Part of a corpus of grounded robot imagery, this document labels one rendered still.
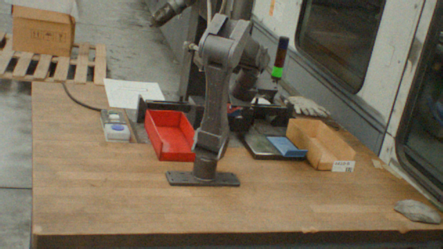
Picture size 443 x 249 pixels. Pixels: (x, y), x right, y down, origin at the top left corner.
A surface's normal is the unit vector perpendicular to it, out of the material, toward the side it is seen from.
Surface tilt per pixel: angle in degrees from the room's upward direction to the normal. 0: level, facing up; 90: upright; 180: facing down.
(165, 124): 90
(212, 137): 104
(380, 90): 90
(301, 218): 0
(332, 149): 90
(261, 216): 0
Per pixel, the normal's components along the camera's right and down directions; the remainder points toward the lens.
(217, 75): -0.41, 0.48
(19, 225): 0.17, -0.92
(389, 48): -0.96, -0.07
